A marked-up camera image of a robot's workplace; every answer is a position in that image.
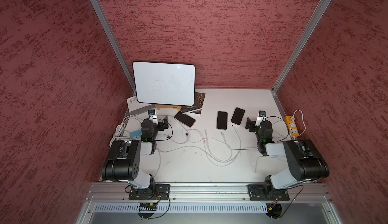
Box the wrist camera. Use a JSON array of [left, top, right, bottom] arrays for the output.
[[148, 109, 158, 124], [255, 110, 266, 126]]

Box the aluminium corner post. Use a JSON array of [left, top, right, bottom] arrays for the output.
[[272, 0, 332, 96], [89, 0, 136, 95]]

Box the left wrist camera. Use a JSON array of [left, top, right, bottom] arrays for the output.
[[148, 109, 158, 124]]

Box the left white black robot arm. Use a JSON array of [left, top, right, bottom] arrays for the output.
[[101, 116, 170, 191]]

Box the teal small object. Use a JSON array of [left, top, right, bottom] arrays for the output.
[[129, 130, 142, 140]]

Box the white board black frame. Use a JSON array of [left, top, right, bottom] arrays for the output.
[[132, 61, 196, 106]]

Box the dark book chinese title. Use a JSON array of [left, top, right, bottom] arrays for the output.
[[181, 92, 206, 115]]

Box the white power strip cord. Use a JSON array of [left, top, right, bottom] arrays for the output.
[[292, 109, 307, 138]]

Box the white charging cable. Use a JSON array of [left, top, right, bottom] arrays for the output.
[[157, 128, 237, 167], [203, 124, 258, 174]]

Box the grey flat box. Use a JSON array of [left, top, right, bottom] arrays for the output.
[[126, 96, 155, 117]]

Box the left aluminium corner post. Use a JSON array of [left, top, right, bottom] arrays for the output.
[[89, 0, 136, 95]]

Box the white bundled cable left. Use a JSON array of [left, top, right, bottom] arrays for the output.
[[109, 114, 143, 147]]

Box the wooden board stand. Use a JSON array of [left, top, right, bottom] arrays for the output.
[[155, 104, 182, 111]]

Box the yellow power strip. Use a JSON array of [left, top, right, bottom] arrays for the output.
[[285, 116, 299, 139]]

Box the right aluminium corner post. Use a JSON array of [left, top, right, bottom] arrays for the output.
[[272, 0, 332, 96]]

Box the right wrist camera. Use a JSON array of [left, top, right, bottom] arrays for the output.
[[255, 110, 266, 126]]

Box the clear case phone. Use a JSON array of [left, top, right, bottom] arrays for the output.
[[216, 111, 228, 130]]

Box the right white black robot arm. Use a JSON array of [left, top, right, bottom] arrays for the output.
[[245, 119, 329, 193]]

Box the pink case phone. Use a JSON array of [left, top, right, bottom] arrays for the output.
[[230, 107, 245, 125], [174, 111, 196, 127]]

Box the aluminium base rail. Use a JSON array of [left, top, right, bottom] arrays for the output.
[[86, 182, 333, 204]]

